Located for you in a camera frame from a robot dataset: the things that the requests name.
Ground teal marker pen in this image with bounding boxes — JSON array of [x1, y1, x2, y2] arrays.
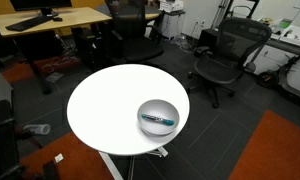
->
[[141, 113, 175, 126]]

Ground grey round bowl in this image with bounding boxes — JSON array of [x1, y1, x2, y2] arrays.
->
[[136, 98, 181, 137]]

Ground black padded office chair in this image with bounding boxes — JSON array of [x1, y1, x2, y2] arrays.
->
[[104, 0, 166, 66]]

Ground white small cabinet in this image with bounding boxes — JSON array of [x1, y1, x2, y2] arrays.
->
[[161, 11, 186, 40]]

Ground black mesh office chair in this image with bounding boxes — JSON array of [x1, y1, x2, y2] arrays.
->
[[187, 17, 273, 109]]

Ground black computer tower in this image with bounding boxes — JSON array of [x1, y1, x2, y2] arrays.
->
[[71, 26, 103, 68], [199, 28, 221, 51]]

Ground white table base legs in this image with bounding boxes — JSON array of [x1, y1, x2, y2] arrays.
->
[[98, 146, 169, 180]]

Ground white printer box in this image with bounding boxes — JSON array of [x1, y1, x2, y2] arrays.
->
[[158, 0, 185, 14]]

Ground grey floor box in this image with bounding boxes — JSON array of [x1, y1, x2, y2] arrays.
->
[[44, 71, 64, 84]]

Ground light wooden desk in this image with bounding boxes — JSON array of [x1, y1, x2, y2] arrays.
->
[[0, 6, 113, 95]]

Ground small white paper scrap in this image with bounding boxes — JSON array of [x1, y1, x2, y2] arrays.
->
[[54, 153, 65, 164]]

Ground white cabinet desk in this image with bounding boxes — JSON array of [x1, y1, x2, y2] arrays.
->
[[246, 19, 300, 95]]

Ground black electric scooter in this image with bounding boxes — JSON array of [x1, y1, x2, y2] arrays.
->
[[255, 49, 300, 104]]

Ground black computer monitor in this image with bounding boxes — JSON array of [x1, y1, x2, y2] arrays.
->
[[9, 0, 73, 18]]

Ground black flat keyboard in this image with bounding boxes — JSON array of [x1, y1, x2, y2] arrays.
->
[[4, 15, 54, 33]]

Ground dark grey desk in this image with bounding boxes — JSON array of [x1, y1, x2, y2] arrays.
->
[[0, 61, 14, 116]]

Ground green box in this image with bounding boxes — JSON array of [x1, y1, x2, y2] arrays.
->
[[278, 18, 293, 30]]

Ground black work table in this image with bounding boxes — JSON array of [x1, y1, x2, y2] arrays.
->
[[0, 99, 28, 180]]

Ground tangled floor cables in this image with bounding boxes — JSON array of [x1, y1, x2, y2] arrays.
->
[[39, 54, 81, 74]]

